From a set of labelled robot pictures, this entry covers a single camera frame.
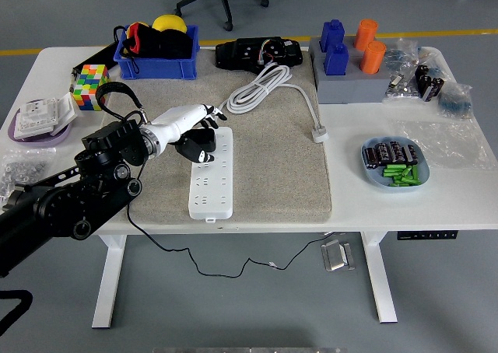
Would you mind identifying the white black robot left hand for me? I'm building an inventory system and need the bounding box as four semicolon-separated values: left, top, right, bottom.
149;103;229;164

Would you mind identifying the black plug adapter with cord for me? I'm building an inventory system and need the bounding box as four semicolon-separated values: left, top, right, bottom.
124;129;331;279

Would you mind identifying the white power strip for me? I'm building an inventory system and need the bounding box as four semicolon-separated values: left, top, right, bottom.
188;125;234;224

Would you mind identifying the blue plastic bin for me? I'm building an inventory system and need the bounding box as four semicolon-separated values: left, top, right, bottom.
113;25;201;81

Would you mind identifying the black red cloth bag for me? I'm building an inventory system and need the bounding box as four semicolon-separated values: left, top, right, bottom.
112;21;195;74

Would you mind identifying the black electronic device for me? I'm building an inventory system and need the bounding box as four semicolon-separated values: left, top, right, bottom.
215;36;303;74

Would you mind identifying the multicolour puzzle cube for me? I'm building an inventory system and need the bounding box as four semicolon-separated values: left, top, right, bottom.
72;64;112;112

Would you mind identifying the yellow ball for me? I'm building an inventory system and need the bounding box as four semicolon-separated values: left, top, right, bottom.
151;13;188;33

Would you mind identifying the black flat box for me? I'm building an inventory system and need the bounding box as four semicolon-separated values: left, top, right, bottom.
69;40;121;93

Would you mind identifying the grey-brown mat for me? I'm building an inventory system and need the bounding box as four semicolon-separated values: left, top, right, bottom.
103;47;334;225

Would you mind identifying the purple tray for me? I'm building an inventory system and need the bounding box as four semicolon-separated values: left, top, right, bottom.
7;107;73;149

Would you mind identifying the clear bag of metal nuts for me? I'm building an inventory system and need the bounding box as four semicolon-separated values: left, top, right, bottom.
0;147;58;208

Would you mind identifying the blue bottle block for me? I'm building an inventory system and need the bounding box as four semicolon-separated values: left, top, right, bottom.
324;43;350;76
319;19;346;54

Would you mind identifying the white table leg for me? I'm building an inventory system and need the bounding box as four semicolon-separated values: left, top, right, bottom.
359;231;398;325
91;234;128;329

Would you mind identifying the grey block holder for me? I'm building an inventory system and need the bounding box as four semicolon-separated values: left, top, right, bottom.
309;36;392;105

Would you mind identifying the light blue tray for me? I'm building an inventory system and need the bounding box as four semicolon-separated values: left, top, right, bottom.
360;135;431;194

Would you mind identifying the orange cylinder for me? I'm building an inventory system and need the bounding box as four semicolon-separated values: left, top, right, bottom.
359;40;388;75
353;19;380;51

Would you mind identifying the metal foot pedal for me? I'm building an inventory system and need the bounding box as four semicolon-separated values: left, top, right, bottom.
320;240;356;272

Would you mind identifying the clear bag of metal parts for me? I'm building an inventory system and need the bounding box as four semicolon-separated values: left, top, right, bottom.
383;71;421;105

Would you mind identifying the green cylinder pile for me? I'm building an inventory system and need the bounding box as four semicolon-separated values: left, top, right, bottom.
382;164;421;187

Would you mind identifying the clear bag of blue parts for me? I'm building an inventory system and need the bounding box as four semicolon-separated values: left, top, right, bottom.
384;37;421;74
436;82;475;121

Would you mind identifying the bag of black capacitors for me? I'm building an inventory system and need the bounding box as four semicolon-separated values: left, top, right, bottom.
414;47;447;103

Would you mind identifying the empty clear plastic bag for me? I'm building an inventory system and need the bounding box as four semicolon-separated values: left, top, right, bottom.
396;119;498;171

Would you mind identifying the black desk control panel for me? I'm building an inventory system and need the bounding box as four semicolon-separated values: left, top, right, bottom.
396;231;459;241

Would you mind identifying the white wall socket panel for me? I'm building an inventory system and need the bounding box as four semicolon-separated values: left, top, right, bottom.
14;99;61;139
50;92;79;135

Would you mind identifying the white power strip cable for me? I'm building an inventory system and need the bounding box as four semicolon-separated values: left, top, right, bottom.
217;64;331;144

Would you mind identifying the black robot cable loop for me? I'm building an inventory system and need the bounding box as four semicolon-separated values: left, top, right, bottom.
0;289;34;337

